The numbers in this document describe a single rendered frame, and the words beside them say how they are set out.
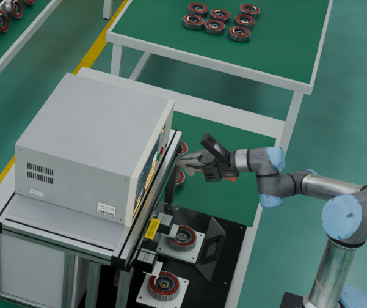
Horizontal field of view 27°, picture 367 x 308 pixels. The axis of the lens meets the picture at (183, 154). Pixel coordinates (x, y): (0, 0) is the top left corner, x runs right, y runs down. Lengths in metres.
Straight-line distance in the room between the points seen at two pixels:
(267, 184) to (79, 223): 0.61
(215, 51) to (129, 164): 1.78
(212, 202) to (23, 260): 0.91
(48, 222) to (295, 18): 2.48
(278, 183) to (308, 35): 1.98
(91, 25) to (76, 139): 3.21
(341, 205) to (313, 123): 2.87
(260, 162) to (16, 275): 0.87
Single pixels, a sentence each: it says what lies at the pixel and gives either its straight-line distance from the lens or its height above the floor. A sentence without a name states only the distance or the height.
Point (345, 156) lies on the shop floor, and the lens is 4.80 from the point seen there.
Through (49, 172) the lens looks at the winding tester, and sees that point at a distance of 2.38.
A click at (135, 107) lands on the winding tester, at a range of 2.55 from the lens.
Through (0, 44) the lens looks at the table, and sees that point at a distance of 3.88.
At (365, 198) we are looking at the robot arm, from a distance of 2.17.
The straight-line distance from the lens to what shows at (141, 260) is 2.58.
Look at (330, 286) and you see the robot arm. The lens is 2.31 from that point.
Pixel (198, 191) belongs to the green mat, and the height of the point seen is 0.75.
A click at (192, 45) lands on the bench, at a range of 4.03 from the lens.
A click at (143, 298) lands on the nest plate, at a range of 2.66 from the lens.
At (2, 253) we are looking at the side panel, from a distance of 2.52.
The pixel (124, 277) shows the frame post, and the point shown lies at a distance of 2.41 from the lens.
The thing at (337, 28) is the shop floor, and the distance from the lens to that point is 6.13.
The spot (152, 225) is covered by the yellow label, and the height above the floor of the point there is 1.07.
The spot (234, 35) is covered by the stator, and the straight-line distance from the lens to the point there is 4.12.
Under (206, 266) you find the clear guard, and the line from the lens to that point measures 2.45.
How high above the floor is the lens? 2.82
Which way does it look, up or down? 39 degrees down
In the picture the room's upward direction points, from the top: 11 degrees clockwise
